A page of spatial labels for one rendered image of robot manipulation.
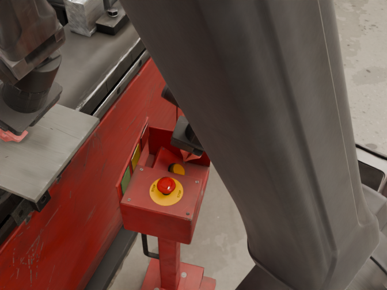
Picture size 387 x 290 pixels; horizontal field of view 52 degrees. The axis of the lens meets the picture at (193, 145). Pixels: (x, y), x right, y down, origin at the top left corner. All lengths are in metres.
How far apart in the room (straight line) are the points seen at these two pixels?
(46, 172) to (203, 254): 1.09
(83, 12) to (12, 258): 0.59
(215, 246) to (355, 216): 1.48
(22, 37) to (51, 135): 0.32
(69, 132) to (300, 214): 0.57
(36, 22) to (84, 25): 0.71
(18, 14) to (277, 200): 0.27
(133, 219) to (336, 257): 0.72
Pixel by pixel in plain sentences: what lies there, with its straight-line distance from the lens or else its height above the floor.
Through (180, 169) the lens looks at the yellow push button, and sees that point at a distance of 0.97.
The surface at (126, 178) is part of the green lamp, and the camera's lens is 0.85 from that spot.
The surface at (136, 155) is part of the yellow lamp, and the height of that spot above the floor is 0.82.
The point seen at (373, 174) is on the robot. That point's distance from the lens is 0.64.
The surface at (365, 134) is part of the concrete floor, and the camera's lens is 2.23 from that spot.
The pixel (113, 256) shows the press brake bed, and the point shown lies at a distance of 1.62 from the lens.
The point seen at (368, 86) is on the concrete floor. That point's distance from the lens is 2.52.
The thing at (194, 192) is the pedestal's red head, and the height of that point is 0.78.
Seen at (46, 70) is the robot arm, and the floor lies 1.19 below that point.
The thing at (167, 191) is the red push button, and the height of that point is 0.81.
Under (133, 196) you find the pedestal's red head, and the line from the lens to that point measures 0.87.
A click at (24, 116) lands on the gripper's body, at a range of 0.60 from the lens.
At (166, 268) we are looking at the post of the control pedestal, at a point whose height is 0.31.
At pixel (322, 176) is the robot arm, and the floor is 1.38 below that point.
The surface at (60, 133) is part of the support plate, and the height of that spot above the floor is 1.00.
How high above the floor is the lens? 1.51
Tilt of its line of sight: 50 degrees down
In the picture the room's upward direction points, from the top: 3 degrees clockwise
